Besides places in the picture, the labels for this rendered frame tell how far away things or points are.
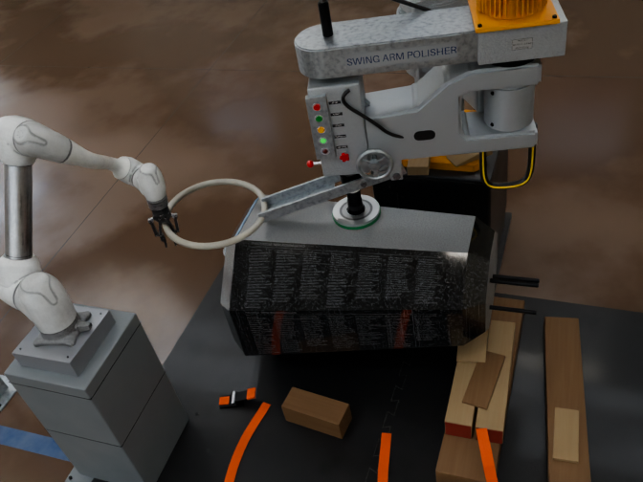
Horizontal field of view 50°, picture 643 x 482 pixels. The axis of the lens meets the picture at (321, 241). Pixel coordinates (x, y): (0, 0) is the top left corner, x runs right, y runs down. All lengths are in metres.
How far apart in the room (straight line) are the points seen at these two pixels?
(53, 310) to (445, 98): 1.68
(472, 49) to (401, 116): 0.37
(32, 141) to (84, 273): 2.07
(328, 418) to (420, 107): 1.45
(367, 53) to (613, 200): 2.31
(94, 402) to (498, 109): 1.92
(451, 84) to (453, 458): 1.55
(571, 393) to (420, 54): 1.67
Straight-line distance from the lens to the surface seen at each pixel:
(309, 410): 3.27
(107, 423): 2.99
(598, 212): 4.36
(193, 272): 4.28
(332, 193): 2.97
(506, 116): 2.76
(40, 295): 2.77
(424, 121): 2.72
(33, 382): 2.98
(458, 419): 3.09
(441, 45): 2.56
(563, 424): 3.23
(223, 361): 3.72
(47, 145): 2.67
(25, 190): 2.86
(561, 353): 3.47
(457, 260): 2.89
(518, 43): 2.58
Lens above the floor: 2.80
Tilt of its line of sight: 41 degrees down
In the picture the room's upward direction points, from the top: 12 degrees counter-clockwise
